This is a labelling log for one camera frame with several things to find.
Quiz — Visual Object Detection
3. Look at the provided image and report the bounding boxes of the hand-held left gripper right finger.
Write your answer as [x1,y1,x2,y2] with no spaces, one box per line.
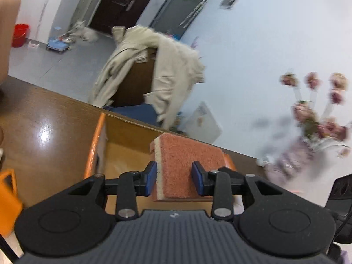
[192,161,288,221]

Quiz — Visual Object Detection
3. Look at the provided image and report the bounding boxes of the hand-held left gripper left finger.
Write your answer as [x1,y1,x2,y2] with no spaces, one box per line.
[66,161,158,221]

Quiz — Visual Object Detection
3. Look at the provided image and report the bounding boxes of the orange scouring sponge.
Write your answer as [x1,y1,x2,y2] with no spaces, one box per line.
[149,133,234,202]

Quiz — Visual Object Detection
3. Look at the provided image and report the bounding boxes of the cardboard box with orange rim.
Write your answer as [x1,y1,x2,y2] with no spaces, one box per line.
[84,112,245,217]

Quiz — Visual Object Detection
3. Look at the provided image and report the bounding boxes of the purple glass vase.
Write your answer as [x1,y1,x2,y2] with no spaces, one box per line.
[262,140,319,189]

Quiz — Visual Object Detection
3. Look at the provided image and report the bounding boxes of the blue seat cushion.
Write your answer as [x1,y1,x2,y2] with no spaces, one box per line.
[103,104,158,125]

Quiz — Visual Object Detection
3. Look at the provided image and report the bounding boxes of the pink flower bouquet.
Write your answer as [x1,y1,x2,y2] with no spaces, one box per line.
[279,72,352,158]

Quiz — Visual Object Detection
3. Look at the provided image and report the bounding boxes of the brown chair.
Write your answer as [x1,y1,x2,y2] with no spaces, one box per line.
[111,47,158,108]

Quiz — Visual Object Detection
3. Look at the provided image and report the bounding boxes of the beige coat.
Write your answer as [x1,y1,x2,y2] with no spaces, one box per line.
[88,25,206,130]

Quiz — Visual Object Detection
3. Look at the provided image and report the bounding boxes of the orange plastic container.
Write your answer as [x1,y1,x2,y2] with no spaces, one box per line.
[0,169,25,235]

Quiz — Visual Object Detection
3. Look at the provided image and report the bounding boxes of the white dog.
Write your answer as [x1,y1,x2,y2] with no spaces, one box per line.
[68,19,100,43]

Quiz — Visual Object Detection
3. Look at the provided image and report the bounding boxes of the blue pet feeding tray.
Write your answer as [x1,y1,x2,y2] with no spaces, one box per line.
[46,37,74,53]

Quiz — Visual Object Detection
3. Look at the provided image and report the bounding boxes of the grey refrigerator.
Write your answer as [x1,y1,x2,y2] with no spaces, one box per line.
[149,0,211,40]

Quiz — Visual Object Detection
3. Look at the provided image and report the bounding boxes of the dark brown door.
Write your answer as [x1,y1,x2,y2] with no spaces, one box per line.
[89,0,165,36]

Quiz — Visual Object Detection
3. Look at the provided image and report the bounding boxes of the red bucket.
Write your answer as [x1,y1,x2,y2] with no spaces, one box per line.
[11,24,30,48]

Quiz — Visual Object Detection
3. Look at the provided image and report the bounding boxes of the white mop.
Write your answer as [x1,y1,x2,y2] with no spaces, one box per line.
[36,0,51,42]

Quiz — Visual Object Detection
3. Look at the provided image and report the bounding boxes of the tan cardboard boxes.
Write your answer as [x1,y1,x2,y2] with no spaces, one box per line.
[0,0,22,86]

